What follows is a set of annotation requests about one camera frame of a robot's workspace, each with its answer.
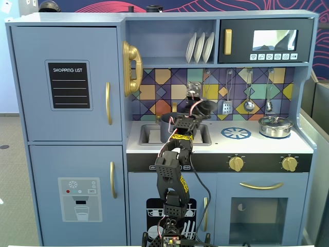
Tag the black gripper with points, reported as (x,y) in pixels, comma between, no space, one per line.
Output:
(204,104)

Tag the gray pot lid with knob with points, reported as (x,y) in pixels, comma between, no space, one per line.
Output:
(212,108)

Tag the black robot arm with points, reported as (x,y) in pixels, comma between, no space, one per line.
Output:
(167,175)

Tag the red and black robot base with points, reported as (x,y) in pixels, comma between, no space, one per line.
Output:
(154,240)

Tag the steel pot with lid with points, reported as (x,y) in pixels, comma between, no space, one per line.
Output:
(275,127)

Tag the steel slotted spatula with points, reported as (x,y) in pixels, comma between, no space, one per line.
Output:
(227,106)

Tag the steel skimmer spoon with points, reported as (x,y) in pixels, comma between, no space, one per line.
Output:
(207,85)

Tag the steel ladle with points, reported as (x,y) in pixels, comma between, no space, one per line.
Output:
(248,105)

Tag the gray toy cooking pot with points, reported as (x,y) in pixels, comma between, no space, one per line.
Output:
(164,131)

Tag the black microwave door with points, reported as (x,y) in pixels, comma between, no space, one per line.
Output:
(241,59)

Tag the gray sink basin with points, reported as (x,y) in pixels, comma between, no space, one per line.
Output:
(150,135)

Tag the white toy plate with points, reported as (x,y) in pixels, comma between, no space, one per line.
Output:
(199,47)
(208,47)
(190,47)

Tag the gold stove knob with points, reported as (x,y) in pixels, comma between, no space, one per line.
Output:
(236,163)
(289,163)

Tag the small steel whisk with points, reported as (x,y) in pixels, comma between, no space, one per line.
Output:
(269,104)

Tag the gold toy telephone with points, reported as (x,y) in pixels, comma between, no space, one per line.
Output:
(132,67)

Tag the blue door with dishes print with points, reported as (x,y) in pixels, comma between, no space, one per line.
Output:
(144,185)

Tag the black cylindrical object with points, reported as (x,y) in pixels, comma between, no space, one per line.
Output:
(154,9)

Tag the tall gray-blue desk divider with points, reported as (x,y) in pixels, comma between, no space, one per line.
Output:
(314,154)

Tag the small black peg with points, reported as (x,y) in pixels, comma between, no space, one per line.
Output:
(131,9)

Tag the robot controller circuit board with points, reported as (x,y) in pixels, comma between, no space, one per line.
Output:
(171,241)

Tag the blue oven door with window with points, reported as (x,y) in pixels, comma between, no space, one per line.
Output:
(295,218)

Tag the blue wooden toy kitchen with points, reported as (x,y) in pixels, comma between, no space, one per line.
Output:
(77,41)

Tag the blue door with dispenser print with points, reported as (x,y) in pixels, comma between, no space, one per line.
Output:
(46,159)

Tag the blue door with shopping list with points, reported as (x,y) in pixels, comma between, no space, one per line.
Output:
(30,85)

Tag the black helmet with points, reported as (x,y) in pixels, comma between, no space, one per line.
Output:
(49,6)

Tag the black round floor outlet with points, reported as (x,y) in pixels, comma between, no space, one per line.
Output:
(4,147)

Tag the small wrist camera board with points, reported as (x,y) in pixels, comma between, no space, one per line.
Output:
(194,88)

